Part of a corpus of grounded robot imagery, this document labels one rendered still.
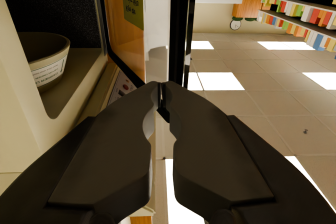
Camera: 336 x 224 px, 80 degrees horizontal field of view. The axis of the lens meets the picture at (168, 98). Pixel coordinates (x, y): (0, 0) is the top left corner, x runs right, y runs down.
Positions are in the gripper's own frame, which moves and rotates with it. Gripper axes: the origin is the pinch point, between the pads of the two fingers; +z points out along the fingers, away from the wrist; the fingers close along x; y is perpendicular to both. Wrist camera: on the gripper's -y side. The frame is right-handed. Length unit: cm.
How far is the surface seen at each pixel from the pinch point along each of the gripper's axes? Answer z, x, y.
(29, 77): 6.5, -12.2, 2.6
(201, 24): 563, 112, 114
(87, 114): 14.8, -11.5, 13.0
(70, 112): 12.0, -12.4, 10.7
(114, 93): 23.0, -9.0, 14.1
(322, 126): 158, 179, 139
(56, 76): 16.4, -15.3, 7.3
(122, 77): 30.6, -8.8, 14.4
